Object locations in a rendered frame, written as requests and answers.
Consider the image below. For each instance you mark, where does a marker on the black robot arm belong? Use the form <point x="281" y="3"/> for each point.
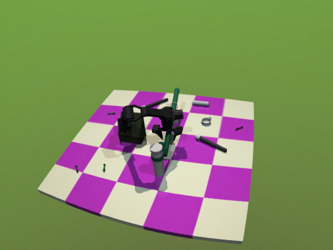
<point x="166" y="114"/>

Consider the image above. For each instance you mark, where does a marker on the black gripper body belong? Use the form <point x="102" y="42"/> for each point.
<point x="167" y="127"/>

